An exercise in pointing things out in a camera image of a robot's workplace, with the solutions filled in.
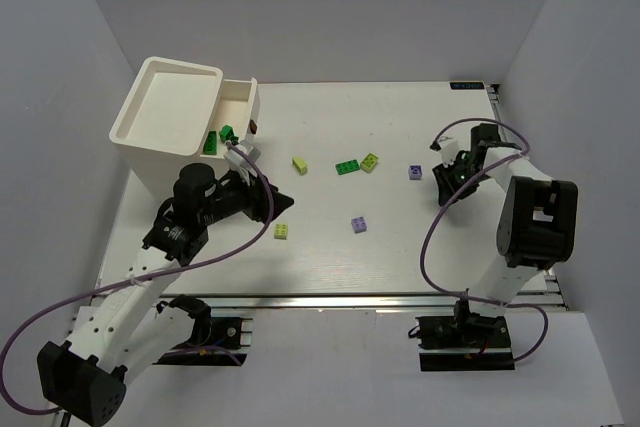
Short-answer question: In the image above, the green upside-down 2x3 lego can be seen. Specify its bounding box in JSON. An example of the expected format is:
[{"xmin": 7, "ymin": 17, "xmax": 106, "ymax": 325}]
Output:
[{"xmin": 202, "ymin": 131, "xmax": 218, "ymax": 156}]

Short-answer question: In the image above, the green 2x2 lego brick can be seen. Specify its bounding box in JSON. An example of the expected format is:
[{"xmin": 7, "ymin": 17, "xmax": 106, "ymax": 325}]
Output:
[{"xmin": 219, "ymin": 124, "xmax": 235, "ymax": 143}]

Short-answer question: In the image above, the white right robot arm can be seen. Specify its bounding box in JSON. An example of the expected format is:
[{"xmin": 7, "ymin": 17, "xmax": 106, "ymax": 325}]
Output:
[{"xmin": 431, "ymin": 122, "xmax": 578, "ymax": 326}]

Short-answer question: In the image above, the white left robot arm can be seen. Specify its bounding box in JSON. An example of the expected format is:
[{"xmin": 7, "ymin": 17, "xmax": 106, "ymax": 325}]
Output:
[{"xmin": 37, "ymin": 163, "xmax": 294, "ymax": 426}]

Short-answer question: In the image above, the yellow-green 2x2 lego brick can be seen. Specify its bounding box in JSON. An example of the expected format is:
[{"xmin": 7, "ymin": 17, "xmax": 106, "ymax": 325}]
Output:
[{"xmin": 274, "ymin": 223, "xmax": 289, "ymax": 240}]

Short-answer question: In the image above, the purple upside-down lego brick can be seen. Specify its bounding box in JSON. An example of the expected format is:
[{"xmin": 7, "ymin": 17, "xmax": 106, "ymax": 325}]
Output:
[{"xmin": 408, "ymin": 165, "xmax": 423, "ymax": 180}]

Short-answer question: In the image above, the yellow-green lego wedge brick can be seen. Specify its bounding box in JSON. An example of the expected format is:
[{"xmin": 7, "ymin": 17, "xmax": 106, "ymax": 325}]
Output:
[{"xmin": 292, "ymin": 156, "xmax": 308, "ymax": 175}]

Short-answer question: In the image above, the green 2x3 lego brick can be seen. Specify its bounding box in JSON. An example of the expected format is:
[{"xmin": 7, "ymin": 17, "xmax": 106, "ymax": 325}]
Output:
[{"xmin": 335, "ymin": 159, "xmax": 360, "ymax": 175}]

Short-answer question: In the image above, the blue label sticker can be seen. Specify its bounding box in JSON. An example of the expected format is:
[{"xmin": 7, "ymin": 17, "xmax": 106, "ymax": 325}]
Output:
[{"xmin": 449, "ymin": 81, "xmax": 485, "ymax": 90}]

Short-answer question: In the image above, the purple 2x2 lego brick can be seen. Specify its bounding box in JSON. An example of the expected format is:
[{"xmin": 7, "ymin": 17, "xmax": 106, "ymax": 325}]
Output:
[{"xmin": 351, "ymin": 216, "xmax": 367, "ymax": 234}]

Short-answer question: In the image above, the yellow-green 2x3 lego brick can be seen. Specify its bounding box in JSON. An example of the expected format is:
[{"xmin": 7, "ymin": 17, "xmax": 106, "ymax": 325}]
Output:
[{"xmin": 360, "ymin": 153, "xmax": 379, "ymax": 173}]

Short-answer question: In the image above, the white drawer cabinet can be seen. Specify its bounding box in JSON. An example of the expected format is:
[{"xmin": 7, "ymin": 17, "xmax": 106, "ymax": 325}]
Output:
[{"xmin": 109, "ymin": 57, "xmax": 224, "ymax": 201}]

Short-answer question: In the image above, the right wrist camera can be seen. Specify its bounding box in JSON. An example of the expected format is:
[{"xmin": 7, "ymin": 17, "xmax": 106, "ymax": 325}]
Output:
[{"xmin": 430, "ymin": 137, "xmax": 460, "ymax": 168}]

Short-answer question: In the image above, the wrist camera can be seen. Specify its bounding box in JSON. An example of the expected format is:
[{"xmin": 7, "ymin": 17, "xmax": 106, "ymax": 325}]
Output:
[
  {"xmin": 224, "ymin": 140, "xmax": 261, "ymax": 186},
  {"xmin": 430, "ymin": 137, "xmax": 460, "ymax": 168}
]

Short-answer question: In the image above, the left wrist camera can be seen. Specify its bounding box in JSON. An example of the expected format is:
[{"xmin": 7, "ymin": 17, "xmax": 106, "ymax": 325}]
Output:
[{"xmin": 224, "ymin": 140, "xmax": 261, "ymax": 186}]

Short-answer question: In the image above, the aluminium table edge rail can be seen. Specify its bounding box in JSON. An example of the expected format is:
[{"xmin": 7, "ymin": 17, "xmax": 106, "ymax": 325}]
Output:
[{"xmin": 92, "ymin": 291, "xmax": 566, "ymax": 311}]

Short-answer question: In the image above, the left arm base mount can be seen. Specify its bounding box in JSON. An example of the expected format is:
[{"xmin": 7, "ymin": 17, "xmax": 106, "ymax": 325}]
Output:
[{"xmin": 155, "ymin": 296, "xmax": 253, "ymax": 367}]

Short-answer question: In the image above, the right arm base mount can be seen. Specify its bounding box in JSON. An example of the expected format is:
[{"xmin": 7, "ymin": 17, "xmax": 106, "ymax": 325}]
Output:
[{"xmin": 408, "ymin": 300, "xmax": 515, "ymax": 372}]

